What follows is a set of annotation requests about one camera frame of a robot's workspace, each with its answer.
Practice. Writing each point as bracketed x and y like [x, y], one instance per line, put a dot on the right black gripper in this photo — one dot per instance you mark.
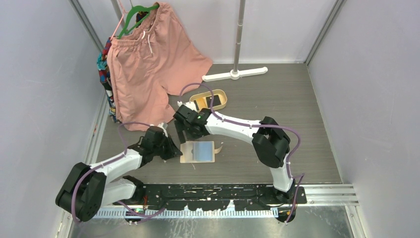
[180, 129]

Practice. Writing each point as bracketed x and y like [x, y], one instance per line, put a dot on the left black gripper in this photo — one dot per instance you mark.
[173, 150]

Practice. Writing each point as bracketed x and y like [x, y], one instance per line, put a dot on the beige leather card holder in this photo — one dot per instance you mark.
[198, 152]

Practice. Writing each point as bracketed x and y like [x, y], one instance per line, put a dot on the gold card with black stripe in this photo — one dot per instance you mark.
[200, 103]

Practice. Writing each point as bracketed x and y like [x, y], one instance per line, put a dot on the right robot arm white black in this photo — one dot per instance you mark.
[270, 142]

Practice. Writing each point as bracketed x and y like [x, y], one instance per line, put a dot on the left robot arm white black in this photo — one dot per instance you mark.
[87, 188]

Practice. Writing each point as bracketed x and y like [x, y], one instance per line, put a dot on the black card in tray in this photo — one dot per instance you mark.
[214, 100]

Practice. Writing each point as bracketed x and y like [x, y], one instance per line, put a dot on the beige oval tray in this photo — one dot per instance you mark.
[205, 95]

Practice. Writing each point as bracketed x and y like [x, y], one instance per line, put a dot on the pink shorts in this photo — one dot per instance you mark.
[157, 60]

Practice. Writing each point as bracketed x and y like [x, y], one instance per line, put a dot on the white rack stand base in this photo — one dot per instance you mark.
[234, 75]

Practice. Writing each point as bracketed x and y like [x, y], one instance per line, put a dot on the colourful patterned garment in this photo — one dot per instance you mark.
[105, 80]

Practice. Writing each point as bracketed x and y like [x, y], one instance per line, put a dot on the green clothes hanger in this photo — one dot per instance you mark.
[133, 14]

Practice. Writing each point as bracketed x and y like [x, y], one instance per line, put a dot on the pink clothes hanger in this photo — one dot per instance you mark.
[121, 11]

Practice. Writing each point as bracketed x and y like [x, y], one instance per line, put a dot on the grey metal rack pole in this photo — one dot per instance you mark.
[235, 70]

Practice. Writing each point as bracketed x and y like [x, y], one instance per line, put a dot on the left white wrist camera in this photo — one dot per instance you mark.
[164, 126]

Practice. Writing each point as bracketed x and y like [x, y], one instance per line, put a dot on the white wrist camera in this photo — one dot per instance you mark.
[190, 105]
[164, 126]

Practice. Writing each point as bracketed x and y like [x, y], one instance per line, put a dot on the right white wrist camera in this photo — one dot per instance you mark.
[190, 105]

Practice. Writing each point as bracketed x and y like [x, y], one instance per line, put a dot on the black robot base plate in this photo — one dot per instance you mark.
[211, 197]

